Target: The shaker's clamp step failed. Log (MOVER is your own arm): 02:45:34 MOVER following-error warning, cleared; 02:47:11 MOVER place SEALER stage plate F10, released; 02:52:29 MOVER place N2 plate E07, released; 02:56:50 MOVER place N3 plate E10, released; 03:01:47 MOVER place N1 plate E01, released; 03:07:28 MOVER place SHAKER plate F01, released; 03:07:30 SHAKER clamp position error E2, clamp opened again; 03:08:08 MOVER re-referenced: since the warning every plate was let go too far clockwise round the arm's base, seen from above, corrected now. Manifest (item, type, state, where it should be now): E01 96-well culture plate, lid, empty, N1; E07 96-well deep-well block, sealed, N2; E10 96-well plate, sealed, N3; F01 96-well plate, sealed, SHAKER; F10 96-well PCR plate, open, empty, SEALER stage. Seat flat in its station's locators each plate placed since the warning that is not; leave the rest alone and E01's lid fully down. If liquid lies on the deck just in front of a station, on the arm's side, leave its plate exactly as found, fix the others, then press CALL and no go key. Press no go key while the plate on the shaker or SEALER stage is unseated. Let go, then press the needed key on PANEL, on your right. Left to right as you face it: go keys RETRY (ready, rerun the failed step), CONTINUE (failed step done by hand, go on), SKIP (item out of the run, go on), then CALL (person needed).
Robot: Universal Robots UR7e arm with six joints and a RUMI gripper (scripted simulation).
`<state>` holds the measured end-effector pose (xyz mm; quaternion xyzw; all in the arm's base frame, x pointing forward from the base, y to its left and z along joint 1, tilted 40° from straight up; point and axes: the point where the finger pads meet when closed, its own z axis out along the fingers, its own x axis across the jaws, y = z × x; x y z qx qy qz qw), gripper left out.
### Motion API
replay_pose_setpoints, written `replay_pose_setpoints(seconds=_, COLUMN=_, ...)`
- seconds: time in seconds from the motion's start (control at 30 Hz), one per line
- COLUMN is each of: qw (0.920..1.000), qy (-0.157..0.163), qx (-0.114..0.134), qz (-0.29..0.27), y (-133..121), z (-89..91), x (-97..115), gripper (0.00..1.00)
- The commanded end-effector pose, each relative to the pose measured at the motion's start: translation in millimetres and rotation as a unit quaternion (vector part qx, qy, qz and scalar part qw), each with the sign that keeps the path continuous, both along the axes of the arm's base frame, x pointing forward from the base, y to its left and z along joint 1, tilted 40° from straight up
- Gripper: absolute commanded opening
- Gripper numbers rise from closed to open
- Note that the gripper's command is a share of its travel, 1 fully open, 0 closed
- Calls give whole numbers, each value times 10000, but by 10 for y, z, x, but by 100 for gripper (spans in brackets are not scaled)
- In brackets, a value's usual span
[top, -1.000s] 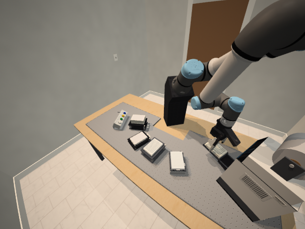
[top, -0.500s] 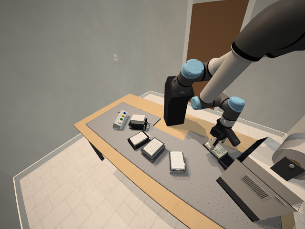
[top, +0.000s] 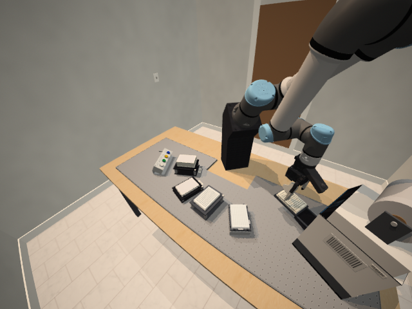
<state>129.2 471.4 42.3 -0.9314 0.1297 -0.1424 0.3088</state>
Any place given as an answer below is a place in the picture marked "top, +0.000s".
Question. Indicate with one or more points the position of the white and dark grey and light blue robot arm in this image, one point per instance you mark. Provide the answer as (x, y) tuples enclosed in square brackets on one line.
[(352, 31)]

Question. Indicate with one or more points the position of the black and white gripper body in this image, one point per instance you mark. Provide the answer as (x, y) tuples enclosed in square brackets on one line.
[(295, 171)]

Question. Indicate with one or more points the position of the beige control panel with coloured buttons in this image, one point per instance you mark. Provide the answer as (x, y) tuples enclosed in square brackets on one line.
[(160, 166)]

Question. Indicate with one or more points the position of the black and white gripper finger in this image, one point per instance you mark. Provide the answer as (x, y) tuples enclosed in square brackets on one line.
[(290, 189), (304, 185)]

